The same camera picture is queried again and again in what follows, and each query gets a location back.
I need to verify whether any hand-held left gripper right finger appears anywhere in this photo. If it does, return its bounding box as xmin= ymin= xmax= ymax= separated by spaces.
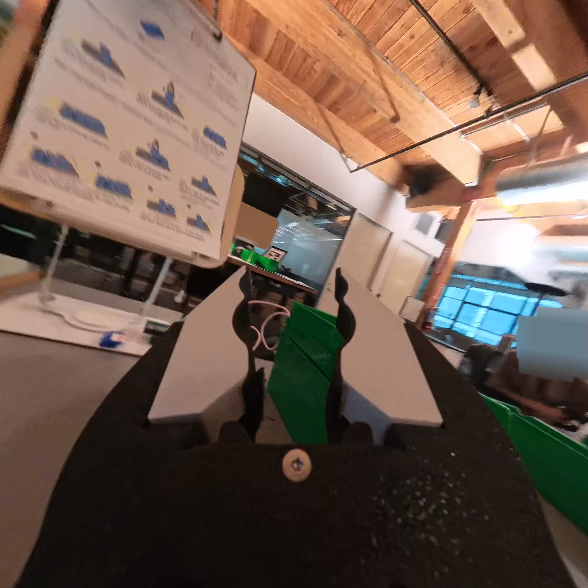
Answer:
xmin=327 ymin=268 xmax=444 ymax=445

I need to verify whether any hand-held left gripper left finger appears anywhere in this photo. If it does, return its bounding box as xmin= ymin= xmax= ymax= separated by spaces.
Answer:
xmin=148 ymin=266 xmax=266 ymax=444

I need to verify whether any green plastic bin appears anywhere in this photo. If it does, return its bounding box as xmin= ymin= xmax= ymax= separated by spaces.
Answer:
xmin=267 ymin=301 xmax=588 ymax=536

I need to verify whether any white door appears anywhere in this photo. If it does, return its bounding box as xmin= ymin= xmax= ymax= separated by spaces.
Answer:
xmin=342 ymin=213 xmax=393 ymax=295
xmin=379 ymin=239 xmax=435 ymax=313

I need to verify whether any large window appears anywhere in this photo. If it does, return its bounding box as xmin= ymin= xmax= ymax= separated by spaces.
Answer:
xmin=432 ymin=262 xmax=566 ymax=347

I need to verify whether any long wooden-edged desk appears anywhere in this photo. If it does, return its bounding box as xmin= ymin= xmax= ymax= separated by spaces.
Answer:
xmin=227 ymin=255 xmax=320 ymax=295

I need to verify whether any tan board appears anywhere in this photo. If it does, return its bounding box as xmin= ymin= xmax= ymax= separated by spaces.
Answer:
xmin=234 ymin=202 xmax=280 ymax=249

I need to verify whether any black floor lamp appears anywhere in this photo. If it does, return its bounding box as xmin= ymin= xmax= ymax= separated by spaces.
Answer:
xmin=526 ymin=281 xmax=569 ymax=298

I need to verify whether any black panel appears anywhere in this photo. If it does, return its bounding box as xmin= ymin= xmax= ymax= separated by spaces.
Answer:
xmin=241 ymin=184 xmax=290 ymax=219

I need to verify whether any grey wood-edged table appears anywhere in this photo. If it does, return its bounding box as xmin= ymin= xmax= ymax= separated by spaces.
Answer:
xmin=0 ymin=253 xmax=44 ymax=291

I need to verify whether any instruction poster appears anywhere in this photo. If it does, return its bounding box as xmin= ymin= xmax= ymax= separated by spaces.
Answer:
xmin=0 ymin=0 xmax=257 ymax=260

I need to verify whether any pink cable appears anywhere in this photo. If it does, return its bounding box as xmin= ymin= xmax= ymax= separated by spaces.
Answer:
xmin=248 ymin=301 xmax=291 ymax=352

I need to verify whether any wooden post with red signs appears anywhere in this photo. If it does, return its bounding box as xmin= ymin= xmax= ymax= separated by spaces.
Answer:
xmin=416 ymin=202 xmax=478 ymax=323

